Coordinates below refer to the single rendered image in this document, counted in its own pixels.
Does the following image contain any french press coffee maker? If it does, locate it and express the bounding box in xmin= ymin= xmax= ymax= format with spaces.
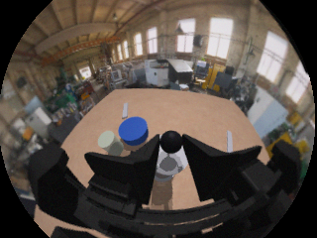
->
xmin=155 ymin=131 xmax=187 ymax=182

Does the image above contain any blue short cylinder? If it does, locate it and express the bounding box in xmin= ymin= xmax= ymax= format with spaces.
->
xmin=119 ymin=116 xmax=148 ymax=146

